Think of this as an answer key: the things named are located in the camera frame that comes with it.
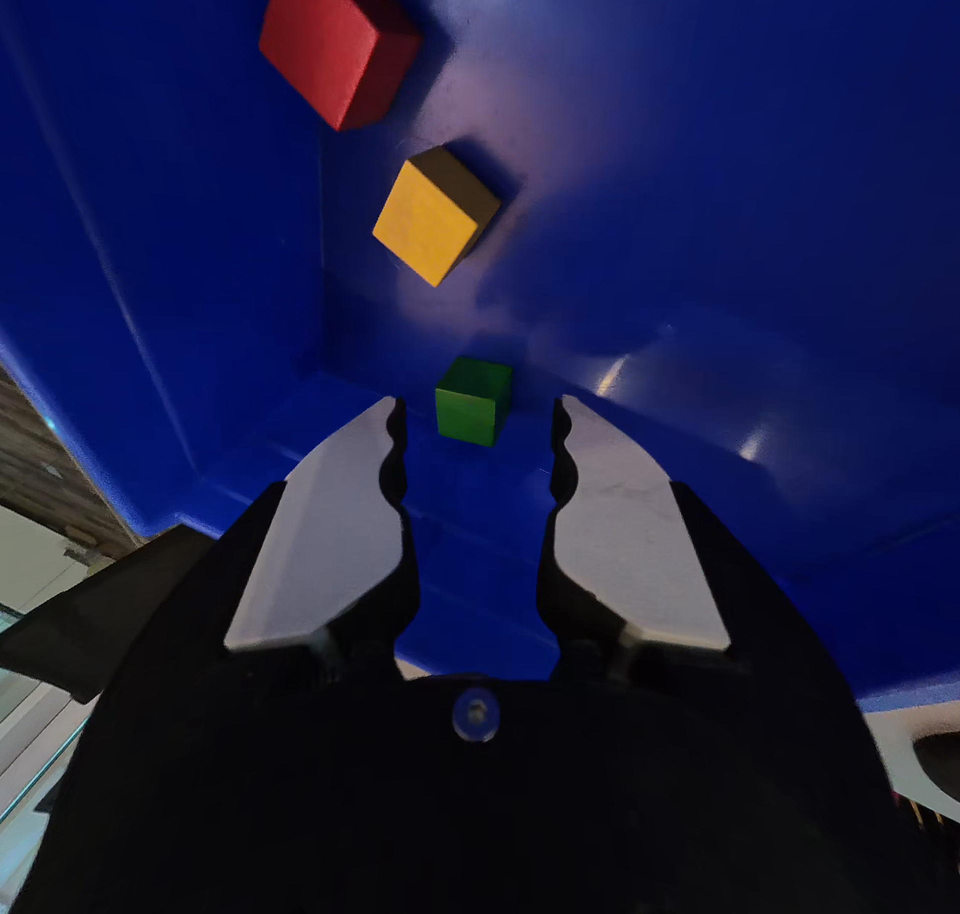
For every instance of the white rounded object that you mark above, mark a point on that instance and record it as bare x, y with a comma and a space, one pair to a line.
892, 741

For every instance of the red wooden cube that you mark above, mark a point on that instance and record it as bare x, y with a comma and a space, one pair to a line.
315, 36

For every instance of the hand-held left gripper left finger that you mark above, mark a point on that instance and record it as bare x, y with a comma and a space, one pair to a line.
322, 546

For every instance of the blue plastic bin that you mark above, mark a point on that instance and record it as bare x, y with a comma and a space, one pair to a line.
675, 179

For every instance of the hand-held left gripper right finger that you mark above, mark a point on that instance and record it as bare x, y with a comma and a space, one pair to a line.
630, 554

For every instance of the green wooden cube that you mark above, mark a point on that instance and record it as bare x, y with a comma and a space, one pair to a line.
465, 411

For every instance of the yellow wooden cube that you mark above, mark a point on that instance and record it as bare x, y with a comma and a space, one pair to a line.
424, 224

